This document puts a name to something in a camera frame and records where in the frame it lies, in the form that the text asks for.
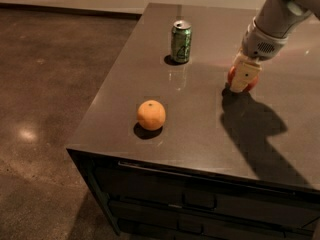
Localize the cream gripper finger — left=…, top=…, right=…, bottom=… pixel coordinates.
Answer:
left=229, top=59, right=262, bottom=93
left=232, top=51, right=243, bottom=67

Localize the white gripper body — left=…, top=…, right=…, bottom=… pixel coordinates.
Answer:
left=241, top=20, right=288, bottom=61

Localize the red apple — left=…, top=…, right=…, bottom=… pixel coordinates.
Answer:
left=227, top=65, right=260, bottom=93

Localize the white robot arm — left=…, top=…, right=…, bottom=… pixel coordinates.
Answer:
left=228, top=0, right=320, bottom=93

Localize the green soda can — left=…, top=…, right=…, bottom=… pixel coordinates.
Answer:
left=171, top=20, right=192, bottom=64

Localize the orange fruit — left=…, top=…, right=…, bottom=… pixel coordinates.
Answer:
left=137, top=100, right=166, bottom=131

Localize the dark cabinet with drawers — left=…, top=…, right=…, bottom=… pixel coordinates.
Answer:
left=68, top=148, right=320, bottom=240

